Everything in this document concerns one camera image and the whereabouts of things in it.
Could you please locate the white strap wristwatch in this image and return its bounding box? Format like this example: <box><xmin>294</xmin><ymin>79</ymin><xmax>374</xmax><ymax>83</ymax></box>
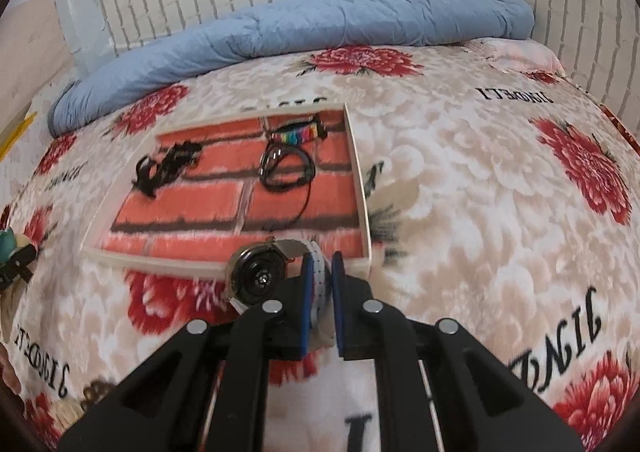
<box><xmin>226</xmin><ymin>237</ymin><xmax>335</xmax><ymax>351</ymax></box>

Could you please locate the black stone bead bracelet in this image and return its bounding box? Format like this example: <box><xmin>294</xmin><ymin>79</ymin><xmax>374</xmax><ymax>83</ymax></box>
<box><xmin>131</xmin><ymin>140</ymin><xmax>204</xmax><ymax>199</ymax></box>

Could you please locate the rainbow woven bracelet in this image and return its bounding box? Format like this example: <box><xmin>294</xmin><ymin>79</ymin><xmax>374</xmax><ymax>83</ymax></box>
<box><xmin>269</xmin><ymin>114</ymin><xmax>330</xmax><ymax>147</ymax></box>

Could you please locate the cream pink hair clip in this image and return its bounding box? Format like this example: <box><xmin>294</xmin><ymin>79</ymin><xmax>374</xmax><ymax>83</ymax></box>
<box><xmin>0</xmin><ymin>227</ymin><xmax>18</xmax><ymax>264</ymax></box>

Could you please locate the brick-pattern jewelry tray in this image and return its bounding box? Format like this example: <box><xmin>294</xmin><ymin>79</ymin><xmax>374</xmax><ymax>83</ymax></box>
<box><xmin>80</xmin><ymin>102</ymin><xmax>371</xmax><ymax>279</ymax></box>

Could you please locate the floral fleece blanket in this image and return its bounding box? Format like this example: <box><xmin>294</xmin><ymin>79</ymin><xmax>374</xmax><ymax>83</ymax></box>
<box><xmin>1</xmin><ymin>46</ymin><xmax>639</xmax><ymax>451</ymax></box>

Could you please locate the pink floral pillow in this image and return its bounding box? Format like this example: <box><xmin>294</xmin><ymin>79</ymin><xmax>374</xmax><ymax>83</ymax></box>
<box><xmin>463</xmin><ymin>38</ymin><xmax>566</xmax><ymax>77</ymax></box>

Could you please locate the blue rolled duvet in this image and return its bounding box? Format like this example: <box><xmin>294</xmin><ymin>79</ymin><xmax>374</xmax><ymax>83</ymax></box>
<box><xmin>48</xmin><ymin>0</ymin><xmax>535</xmax><ymax>138</ymax></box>

